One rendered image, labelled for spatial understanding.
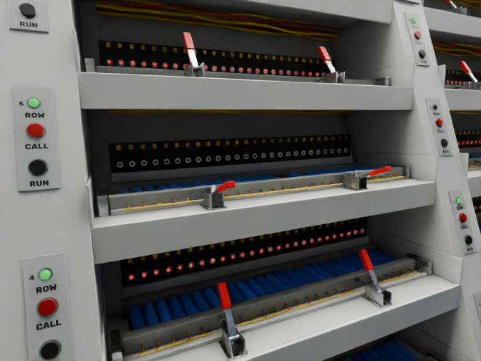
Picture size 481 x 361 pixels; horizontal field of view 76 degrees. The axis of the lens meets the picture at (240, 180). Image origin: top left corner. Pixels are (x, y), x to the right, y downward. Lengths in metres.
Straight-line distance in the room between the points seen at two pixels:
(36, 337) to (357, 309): 0.45
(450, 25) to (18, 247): 0.95
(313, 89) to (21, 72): 0.42
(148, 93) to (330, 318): 0.43
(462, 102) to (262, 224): 0.58
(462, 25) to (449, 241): 0.54
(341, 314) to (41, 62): 0.55
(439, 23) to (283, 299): 0.71
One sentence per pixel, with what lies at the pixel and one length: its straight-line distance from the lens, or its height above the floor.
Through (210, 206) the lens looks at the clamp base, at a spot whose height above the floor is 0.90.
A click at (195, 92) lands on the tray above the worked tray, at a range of 0.47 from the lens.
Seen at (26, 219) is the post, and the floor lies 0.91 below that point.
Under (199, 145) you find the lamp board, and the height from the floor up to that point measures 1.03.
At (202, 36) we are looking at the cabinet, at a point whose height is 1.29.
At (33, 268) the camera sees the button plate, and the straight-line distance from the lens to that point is 0.41.
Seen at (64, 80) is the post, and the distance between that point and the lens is 0.45.
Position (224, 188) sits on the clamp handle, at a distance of 0.38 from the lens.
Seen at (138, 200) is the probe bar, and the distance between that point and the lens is 0.46.
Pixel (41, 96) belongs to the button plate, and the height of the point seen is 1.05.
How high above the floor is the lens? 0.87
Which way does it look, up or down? 8 degrees up
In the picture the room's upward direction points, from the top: 9 degrees counter-clockwise
